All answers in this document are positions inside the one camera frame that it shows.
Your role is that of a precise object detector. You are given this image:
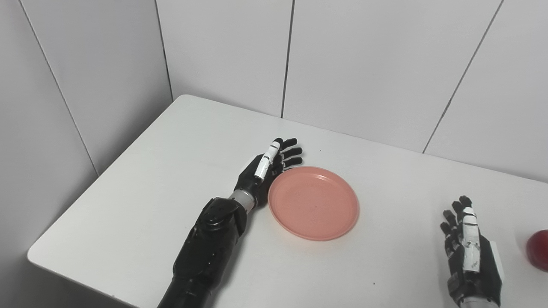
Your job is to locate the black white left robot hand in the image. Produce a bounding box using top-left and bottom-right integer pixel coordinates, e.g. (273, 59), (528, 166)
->
(234, 137), (304, 208)

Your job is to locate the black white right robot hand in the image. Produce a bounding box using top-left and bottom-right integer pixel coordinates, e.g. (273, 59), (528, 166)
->
(440, 196), (505, 308)

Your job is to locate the red apple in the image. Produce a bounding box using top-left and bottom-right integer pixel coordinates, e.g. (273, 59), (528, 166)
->
(526, 230), (548, 272)

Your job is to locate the pink round plate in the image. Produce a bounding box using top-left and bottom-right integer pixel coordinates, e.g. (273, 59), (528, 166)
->
(268, 166), (360, 241)

